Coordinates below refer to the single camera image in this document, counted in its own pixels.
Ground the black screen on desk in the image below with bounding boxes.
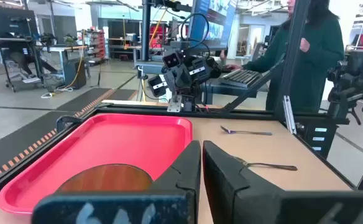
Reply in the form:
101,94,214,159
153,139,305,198
0,5,39,39

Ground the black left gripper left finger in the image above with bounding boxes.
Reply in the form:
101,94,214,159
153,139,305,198
32,139,201,224

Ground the bluish metal fork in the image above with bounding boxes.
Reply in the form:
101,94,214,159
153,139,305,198
219,125,273,136

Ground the black mat orange striped edge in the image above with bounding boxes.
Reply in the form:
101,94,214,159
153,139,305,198
75,88,139,116
0,88,117,174

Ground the faceted translucent plastic cup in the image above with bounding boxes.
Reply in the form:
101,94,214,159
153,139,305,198
56,163,154,192

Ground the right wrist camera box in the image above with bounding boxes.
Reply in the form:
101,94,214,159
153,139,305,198
162,51,183,69

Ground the silver aluminium bracket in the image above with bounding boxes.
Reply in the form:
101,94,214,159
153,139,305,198
282,95,298,135

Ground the black keyboard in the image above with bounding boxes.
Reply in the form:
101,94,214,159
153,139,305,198
219,68,264,90

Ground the cluttered workshop desk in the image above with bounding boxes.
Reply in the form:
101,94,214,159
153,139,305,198
0,36,91,91

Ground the red plastic tray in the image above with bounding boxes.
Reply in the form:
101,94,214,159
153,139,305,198
0,113,194,215

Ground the long yellow cable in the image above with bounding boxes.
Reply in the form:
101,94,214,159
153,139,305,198
55,29,86,93

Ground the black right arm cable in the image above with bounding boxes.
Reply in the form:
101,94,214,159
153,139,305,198
179,12,211,60

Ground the black computer box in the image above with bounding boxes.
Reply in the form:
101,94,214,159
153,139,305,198
63,58,88,90

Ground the person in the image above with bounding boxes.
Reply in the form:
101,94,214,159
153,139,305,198
223,0,346,113

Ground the dark metal spoon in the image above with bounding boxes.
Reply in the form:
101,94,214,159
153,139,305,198
232,156,298,172

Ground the black box with white labels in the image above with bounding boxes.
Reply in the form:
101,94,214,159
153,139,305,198
302,121,338,158

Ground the black rig upright post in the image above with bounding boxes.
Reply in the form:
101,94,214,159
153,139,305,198
140,0,153,62
273,0,313,121

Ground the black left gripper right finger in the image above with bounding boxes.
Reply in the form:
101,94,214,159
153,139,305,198
202,139,363,224

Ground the blue-screen monitor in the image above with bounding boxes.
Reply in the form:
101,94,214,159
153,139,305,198
188,0,239,51

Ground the black clamp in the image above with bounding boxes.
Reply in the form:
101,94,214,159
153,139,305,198
55,114,85,133

